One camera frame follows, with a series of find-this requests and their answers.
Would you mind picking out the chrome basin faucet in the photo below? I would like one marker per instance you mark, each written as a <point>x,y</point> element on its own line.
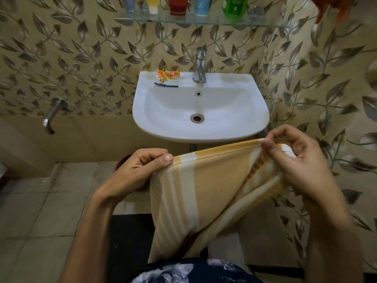
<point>200,67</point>

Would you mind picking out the chrome shelf bracket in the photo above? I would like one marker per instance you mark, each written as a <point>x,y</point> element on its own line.
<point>255,12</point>

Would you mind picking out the dark floral garment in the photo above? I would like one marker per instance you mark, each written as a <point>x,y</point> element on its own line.
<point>191,272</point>

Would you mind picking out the orange cloth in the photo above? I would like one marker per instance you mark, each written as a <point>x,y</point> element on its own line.
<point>332,4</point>

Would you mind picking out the glass wall shelf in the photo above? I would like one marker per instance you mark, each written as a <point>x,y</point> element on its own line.
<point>191,19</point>

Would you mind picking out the dark blue razor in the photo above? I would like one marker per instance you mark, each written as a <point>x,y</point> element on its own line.
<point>165,85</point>

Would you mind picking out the person's right hand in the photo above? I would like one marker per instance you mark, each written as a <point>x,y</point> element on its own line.
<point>309,170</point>

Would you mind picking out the grey tube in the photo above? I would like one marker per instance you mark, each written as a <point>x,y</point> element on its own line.
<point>128,4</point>

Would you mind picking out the chrome wall tap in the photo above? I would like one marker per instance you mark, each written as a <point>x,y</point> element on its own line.
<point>53,113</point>

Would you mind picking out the person's right forearm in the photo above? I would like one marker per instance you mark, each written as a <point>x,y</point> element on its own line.
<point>332,247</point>

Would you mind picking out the red tube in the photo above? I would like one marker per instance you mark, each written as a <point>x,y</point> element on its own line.
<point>178,5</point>

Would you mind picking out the yellow white striped towel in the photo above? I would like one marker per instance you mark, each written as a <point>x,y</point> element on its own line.
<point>206,197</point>

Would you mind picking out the person's left forearm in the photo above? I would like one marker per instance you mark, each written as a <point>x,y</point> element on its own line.
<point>88,241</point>

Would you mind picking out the red bucket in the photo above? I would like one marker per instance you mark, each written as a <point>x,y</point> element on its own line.
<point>121,162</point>

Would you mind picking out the person's left hand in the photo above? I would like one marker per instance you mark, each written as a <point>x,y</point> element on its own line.
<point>129,176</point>

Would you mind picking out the person's right thumb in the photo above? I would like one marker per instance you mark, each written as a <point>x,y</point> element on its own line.
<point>274,157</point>

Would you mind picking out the light blue tube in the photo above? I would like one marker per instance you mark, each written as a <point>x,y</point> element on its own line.
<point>202,5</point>

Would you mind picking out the yellow tube with white cap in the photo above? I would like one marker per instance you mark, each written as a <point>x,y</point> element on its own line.
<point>153,3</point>

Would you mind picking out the person's left thumb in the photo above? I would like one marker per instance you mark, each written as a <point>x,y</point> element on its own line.
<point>159,164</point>

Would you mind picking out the orange plastic sachet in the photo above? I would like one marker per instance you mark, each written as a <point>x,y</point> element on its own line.
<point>166,75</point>

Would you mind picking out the white ceramic wash basin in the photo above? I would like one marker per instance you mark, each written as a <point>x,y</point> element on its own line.
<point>200,109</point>

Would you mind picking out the basin drain pipe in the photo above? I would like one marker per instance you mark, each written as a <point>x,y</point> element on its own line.
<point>193,147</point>

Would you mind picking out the green liquid bottle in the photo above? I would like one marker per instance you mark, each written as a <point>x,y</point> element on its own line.
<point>236,5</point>

